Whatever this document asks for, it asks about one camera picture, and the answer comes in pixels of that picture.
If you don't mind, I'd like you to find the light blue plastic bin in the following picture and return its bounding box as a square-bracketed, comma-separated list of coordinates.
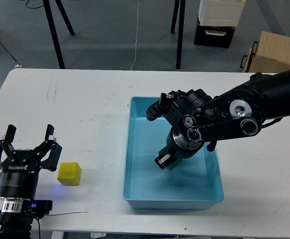
[123, 97, 224, 210]

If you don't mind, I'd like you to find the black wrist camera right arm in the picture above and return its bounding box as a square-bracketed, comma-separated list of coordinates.
[146, 90, 186, 121]

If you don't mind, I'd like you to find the light wooden crate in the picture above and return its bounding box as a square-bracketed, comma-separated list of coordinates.
[240, 31, 290, 73]

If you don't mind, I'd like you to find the dark green cube block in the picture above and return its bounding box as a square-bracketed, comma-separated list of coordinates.
[158, 147, 183, 169]

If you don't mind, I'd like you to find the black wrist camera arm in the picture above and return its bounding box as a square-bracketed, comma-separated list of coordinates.
[21, 200, 53, 218]
[146, 90, 186, 121]

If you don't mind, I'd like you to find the white air purifier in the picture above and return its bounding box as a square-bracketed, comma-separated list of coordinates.
[198, 0, 246, 27]

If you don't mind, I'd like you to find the black table leg frame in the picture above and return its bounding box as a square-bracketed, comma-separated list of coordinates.
[42, 0, 76, 70]
[170, 0, 186, 70]

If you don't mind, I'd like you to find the black left table leg frame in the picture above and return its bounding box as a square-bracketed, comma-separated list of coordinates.
[42, 0, 76, 70]

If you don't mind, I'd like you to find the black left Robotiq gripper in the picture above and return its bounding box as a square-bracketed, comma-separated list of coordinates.
[0, 124, 62, 200]

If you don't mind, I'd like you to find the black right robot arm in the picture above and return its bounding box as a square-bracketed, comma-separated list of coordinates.
[146, 70, 290, 169]

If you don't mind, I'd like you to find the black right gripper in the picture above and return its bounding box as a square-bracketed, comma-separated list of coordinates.
[154, 129, 204, 171]

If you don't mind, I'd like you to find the white hanging cord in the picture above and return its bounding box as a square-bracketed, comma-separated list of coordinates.
[130, 0, 140, 71]

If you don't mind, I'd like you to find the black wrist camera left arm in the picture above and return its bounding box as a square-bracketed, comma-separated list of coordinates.
[21, 200, 53, 218]

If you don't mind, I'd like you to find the yellow cube block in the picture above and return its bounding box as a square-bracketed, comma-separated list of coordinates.
[57, 162, 82, 186]

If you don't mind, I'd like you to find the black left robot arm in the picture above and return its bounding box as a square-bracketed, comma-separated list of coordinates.
[0, 124, 62, 239]

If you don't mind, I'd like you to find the black right table leg frame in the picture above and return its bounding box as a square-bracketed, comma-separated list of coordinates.
[170, 0, 186, 70]

